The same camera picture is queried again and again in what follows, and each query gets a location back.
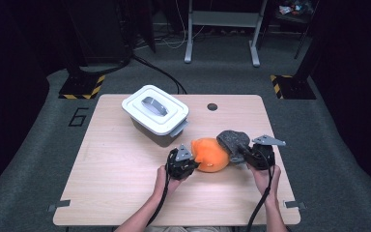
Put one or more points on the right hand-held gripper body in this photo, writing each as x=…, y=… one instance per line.
x=261, y=158

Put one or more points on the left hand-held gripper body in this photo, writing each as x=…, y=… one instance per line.
x=178, y=167

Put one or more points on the orange plush toy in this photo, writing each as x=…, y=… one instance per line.
x=211, y=156

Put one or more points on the grey cloth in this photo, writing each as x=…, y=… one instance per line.
x=232, y=140

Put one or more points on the grey clear storage box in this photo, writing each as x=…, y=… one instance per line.
x=148, y=135

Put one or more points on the person's right hand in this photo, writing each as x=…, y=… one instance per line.
x=259, y=180

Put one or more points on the person's left hand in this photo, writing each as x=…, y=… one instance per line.
x=161, y=183

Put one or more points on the black table grommet hole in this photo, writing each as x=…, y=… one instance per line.
x=212, y=107

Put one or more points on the grey tape strip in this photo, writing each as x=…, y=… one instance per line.
x=295, y=204
x=59, y=204

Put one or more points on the black stand base striped edge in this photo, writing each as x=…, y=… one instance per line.
x=80, y=87
x=294, y=88

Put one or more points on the colourful clutter on dark shelf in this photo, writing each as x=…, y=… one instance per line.
x=294, y=8

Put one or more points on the black cabinet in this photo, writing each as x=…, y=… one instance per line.
x=99, y=29

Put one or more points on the white desk frame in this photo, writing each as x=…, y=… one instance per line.
x=225, y=18

